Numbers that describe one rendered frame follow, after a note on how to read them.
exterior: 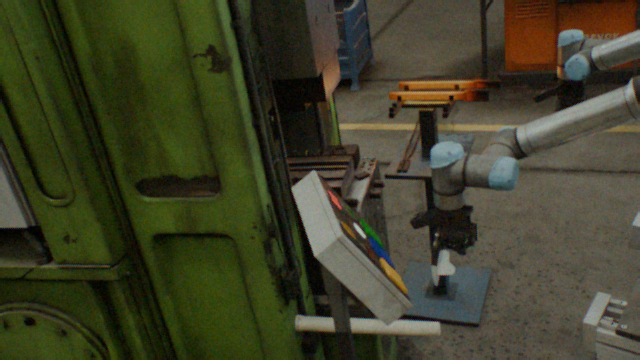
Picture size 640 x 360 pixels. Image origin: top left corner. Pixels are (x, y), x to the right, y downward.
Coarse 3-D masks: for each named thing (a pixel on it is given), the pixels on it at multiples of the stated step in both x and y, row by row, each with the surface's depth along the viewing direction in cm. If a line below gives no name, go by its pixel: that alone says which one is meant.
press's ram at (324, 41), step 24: (264, 0) 171; (288, 0) 169; (312, 0) 174; (264, 24) 174; (288, 24) 173; (312, 24) 174; (336, 24) 199; (288, 48) 176; (312, 48) 174; (336, 48) 199; (288, 72) 180; (312, 72) 178
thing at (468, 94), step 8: (488, 88) 242; (392, 96) 256; (408, 96) 254; (416, 96) 252; (424, 96) 251; (432, 96) 250; (440, 96) 248; (448, 96) 247; (456, 96) 246; (464, 96) 244; (472, 96) 244; (480, 96) 243; (488, 96) 242
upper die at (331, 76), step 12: (336, 60) 199; (324, 72) 185; (336, 72) 198; (276, 84) 188; (288, 84) 187; (300, 84) 186; (312, 84) 185; (324, 84) 185; (336, 84) 198; (276, 96) 190; (288, 96) 189; (300, 96) 188; (312, 96) 187; (324, 96) 186
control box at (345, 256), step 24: (312, 192) 156; (312, 216) 147; (336, 216) 143; (312, 240) 140; (336, 240) 134; (360, 240) 147; (336, 264) 137; (360, 264) 138; (360, 288) 141; (384, 288) 143; (384, 312) 146
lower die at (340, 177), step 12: (324, 156) 219; (336, 156) 218; (348, 156) 216; (300, 168) 212; (312, 168) 211; (324, 168) 210; (336, 168) 209; (348, 168) 211; (300, 180) 208; (324, 180) 206; (336, 180) 204; (348, 180) 211; (336, 192) 202
